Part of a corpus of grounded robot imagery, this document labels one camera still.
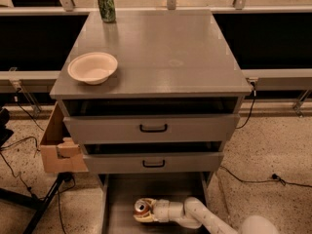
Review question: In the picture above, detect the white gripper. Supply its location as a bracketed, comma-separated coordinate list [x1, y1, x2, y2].
[134, 198, 170, 223]

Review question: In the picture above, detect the red coke can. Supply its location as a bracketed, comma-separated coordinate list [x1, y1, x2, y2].
[134, 198, 151, 216]

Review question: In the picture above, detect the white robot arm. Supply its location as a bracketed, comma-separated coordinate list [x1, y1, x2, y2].
[134, 197, 280, 234]

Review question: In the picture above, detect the grey open bottom drawer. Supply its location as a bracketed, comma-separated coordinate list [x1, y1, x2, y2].
[98, 173, 210, 234]

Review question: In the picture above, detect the grey middle drawer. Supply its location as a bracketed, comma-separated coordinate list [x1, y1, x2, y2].
[83, 152, 224, 174]

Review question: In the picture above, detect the grey top drawer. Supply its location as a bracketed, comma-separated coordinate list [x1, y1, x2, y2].
[63, 114, 239, 144]

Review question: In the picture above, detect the grey drawer cabinet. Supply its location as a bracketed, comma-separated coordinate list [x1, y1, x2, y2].
[49, 9, 253, 234]

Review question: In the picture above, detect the green soda can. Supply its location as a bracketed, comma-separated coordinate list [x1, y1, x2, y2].
[97, 0, 116, 23]

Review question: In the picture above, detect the cardboard box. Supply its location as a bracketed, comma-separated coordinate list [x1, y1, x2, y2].
[40, 104, 88, 173]

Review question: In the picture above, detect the black tripod stand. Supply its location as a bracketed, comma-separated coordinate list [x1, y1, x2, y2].
[0, 173, 75, 234]

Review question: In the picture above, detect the white paper bowl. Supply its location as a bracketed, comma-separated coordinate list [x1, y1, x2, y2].
[67, 52, 118, 85]

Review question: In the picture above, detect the black floor cable right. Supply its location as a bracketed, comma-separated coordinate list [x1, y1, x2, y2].
[219, 165, 312, 189]

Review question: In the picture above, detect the black floor cable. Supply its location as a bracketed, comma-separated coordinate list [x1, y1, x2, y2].
[219, 165, 312, 189]
[0, 136, 41, 193]

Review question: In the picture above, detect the black floor cable left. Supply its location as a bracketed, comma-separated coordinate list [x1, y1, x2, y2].
[0, 136, 41, 193]

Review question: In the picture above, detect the black cabinet power cable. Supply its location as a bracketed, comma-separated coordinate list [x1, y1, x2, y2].
[235, 81, 257, 130]

